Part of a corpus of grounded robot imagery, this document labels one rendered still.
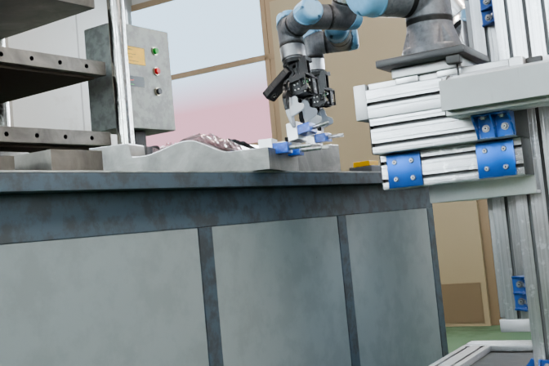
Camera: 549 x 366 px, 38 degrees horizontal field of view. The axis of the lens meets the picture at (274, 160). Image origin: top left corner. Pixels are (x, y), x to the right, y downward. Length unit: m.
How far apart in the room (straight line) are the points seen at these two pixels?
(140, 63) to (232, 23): 2.38
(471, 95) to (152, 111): 1.61
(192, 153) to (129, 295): 0.49
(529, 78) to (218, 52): 3.88
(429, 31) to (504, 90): 0.30
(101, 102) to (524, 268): 1.69
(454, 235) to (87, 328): 3.29
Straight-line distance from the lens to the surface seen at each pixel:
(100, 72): 2.91
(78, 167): 1.86
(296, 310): 2.21
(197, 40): 5.62
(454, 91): 1.85
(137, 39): 3.16
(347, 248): 2.45
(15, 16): 3.08
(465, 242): 4.68
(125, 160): 2.15
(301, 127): 2.33
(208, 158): 2.05
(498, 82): 1.82
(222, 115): 5.43
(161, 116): 3.18
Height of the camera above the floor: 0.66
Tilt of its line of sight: 5 degrees up
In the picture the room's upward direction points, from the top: 5 degrees counter-clockwise
